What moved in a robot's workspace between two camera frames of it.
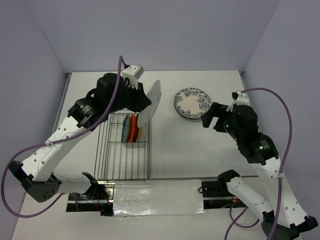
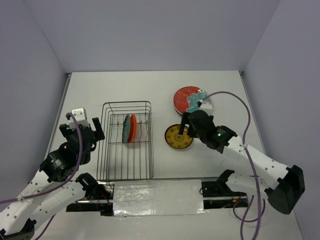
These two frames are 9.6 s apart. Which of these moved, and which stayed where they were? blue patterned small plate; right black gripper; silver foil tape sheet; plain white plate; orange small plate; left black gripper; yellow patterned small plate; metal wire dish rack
Moved: yellow patterned small plate; left black gripper; plain white plate; right black gripper
Stayed: orange small plate; metal wire dish rack; silver foil tape sheet; blue patterned small plate
